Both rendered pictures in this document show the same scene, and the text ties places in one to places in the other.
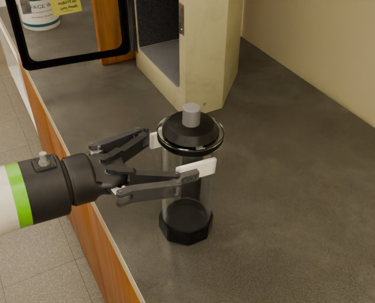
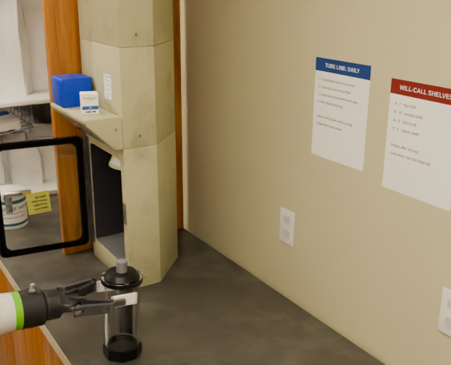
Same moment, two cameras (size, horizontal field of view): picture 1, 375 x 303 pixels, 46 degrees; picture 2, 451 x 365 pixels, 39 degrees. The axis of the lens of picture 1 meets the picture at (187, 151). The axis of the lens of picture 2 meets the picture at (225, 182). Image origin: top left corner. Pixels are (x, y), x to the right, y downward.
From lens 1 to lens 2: 0.99 m
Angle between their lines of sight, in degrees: 21
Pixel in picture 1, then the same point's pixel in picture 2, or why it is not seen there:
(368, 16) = (262, 208)
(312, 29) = (233, 221)
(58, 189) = (40, 304)
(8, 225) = (10, 324)
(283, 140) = (204, 300)
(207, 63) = (145, 245)
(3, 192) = (9, 303)
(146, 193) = (92, 309)
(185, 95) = not seen: hidden behind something
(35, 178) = (27, 298)
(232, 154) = (163, 311)
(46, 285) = not seen: outside the picture
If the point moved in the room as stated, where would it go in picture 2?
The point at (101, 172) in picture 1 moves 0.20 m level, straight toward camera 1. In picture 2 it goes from (64, 299) to (74, 342)
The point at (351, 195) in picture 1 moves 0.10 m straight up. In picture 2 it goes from (245, 331) to (246, 300)
